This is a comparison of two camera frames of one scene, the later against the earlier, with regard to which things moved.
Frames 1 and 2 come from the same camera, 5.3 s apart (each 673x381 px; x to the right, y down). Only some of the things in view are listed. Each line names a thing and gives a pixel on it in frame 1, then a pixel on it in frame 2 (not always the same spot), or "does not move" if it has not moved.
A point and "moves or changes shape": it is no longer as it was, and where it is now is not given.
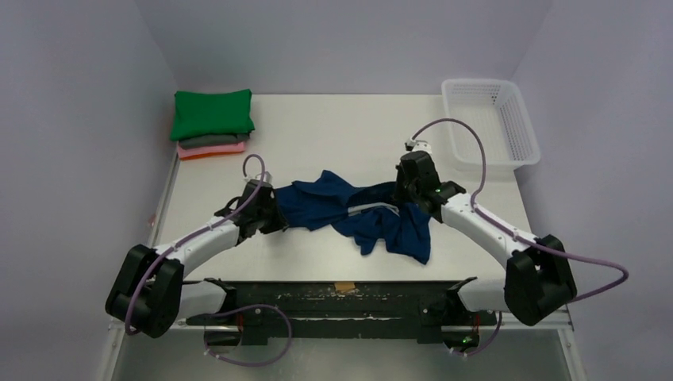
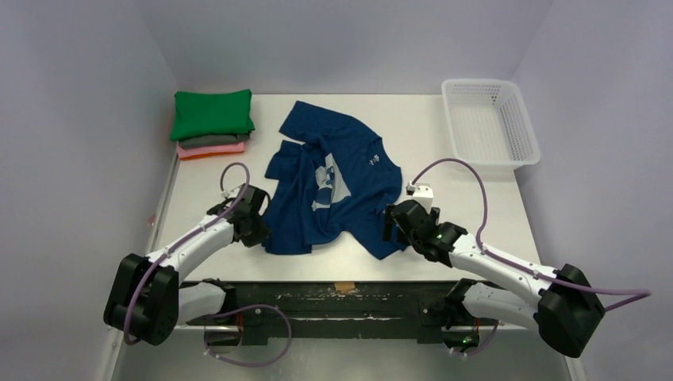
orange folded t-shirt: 211,154 does not move
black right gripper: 405,190 to 396,224
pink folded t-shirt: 192,152 does not move
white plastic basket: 496,110 does not move
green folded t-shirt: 211,114 does not move
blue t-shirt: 370,216 moves or changes shape
